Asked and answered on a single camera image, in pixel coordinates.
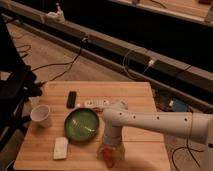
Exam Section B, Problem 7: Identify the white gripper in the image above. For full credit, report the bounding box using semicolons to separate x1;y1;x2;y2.
96;134;125;163

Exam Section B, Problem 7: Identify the red pepper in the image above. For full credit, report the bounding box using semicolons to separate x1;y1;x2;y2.
102;148;114;168

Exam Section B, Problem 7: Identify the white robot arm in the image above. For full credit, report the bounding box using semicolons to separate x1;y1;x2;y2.
102;102;213;166

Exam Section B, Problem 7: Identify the green plate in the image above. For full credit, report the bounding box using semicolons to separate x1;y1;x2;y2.
64;108;100;142

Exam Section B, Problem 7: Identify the white sponge block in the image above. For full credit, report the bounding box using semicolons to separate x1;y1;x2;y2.
53;137;68;160

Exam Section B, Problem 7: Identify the black rectangular device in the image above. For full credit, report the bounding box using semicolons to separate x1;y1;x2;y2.
66;91;77;108

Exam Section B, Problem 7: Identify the white paper cup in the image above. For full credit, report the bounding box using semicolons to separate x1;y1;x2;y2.
30;105;52;128

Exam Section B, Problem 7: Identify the blue box on floor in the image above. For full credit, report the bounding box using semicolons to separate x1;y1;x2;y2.
169;99;188;112

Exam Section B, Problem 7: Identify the black cable near box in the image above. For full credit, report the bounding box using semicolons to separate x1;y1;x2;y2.
169;143;209;171

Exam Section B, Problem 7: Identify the black floor cable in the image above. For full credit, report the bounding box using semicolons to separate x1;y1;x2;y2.
31;38;88;83

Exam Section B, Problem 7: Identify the white object on rail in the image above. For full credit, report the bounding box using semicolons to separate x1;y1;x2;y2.
46;3;65;22

